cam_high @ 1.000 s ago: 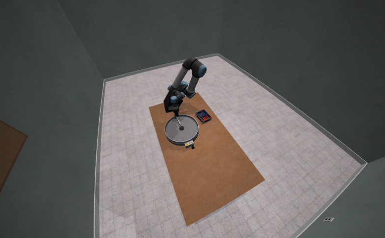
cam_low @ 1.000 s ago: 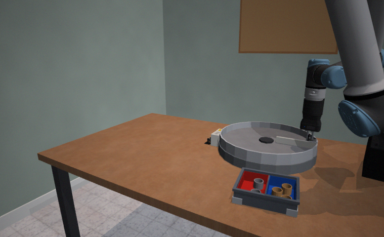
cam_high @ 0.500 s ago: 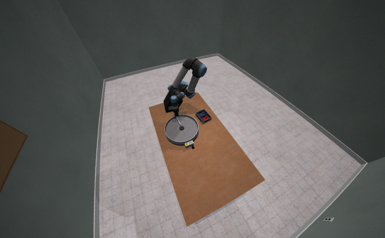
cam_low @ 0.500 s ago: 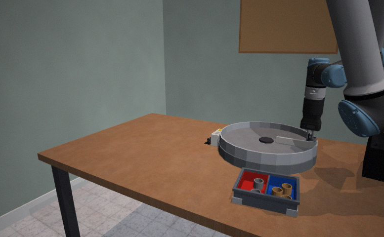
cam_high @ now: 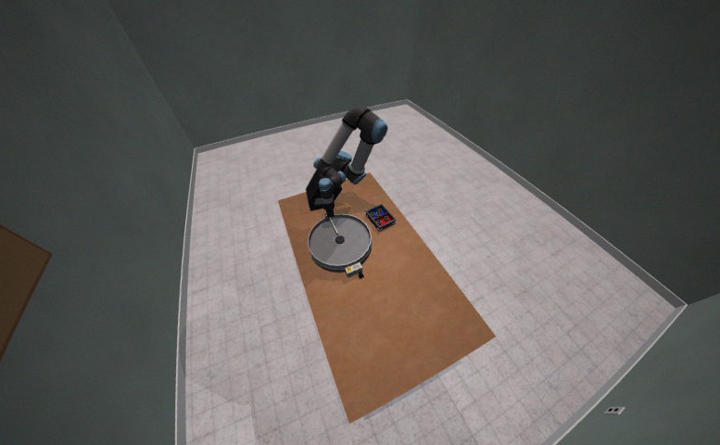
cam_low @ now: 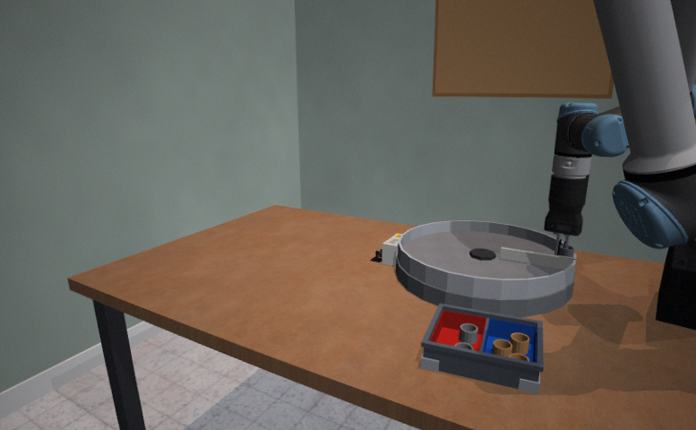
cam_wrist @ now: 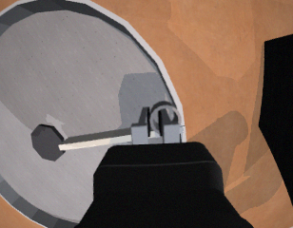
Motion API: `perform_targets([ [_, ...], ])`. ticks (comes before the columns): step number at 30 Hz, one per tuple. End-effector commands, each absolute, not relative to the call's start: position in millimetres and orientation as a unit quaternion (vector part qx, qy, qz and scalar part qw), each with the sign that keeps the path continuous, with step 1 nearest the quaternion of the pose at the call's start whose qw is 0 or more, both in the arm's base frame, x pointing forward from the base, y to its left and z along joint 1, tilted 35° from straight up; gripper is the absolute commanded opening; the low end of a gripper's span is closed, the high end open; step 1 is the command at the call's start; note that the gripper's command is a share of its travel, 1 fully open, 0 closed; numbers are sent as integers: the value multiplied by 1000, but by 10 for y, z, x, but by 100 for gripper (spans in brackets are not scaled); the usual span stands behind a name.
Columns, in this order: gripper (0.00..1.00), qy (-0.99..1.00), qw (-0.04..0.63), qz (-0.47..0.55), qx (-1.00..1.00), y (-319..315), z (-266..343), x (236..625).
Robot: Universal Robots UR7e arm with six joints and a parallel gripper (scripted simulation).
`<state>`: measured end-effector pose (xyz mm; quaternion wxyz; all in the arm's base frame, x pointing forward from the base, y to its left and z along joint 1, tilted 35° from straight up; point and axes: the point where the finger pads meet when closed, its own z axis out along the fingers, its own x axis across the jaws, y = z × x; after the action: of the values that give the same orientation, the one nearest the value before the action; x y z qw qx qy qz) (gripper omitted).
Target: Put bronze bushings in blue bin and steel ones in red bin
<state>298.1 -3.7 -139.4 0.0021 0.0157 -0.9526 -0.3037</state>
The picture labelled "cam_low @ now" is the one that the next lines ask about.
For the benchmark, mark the grey round turntable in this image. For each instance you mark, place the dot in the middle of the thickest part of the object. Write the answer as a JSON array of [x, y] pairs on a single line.
[[440, 260]]

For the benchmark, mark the bronze bushing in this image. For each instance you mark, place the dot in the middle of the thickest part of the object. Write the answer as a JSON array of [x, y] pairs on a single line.
[[519, 356], [518, 343], [502, 348]]

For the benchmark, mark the dark grey metal sleeve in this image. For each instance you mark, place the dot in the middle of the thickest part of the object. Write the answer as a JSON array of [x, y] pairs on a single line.
[[468, 333], [464, 345], [566, 252]]

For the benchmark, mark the red and blue divided bin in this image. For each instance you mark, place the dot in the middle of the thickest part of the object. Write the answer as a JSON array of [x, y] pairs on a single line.
[[480, 364]]

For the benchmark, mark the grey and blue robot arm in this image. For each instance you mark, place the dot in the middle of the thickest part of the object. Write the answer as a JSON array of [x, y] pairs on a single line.
[[657, 98]]

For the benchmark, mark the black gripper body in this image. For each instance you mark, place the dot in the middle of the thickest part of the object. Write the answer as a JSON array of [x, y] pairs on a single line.
[[567, 195]]

